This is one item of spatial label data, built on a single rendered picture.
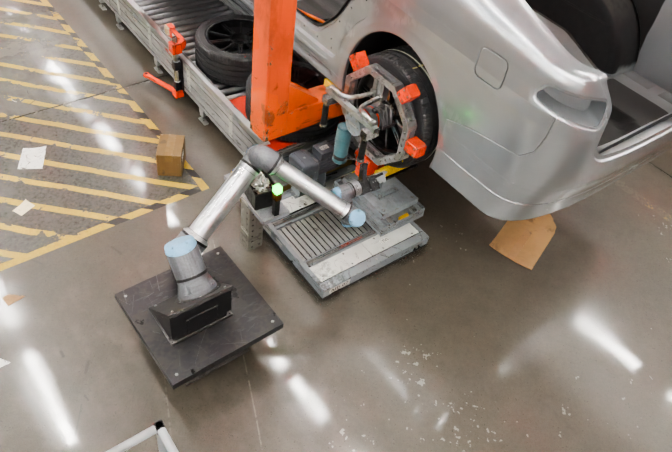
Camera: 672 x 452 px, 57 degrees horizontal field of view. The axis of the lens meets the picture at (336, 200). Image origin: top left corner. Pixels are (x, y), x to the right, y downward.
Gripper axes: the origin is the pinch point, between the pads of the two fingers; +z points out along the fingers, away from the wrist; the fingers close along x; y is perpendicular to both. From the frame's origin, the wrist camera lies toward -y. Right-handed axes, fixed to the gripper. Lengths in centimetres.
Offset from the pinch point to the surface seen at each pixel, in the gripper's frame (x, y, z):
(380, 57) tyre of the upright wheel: 13, -59, 13
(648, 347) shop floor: 58, 148, 95
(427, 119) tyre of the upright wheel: 31.2, -20.1, 14.5
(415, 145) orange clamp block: 25.9, -9.4, 5.8
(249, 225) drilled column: -54, 5, -65
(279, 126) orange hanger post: -47, -43, -28
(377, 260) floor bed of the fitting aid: -28, 51, -6
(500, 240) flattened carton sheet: -15, 73, 80
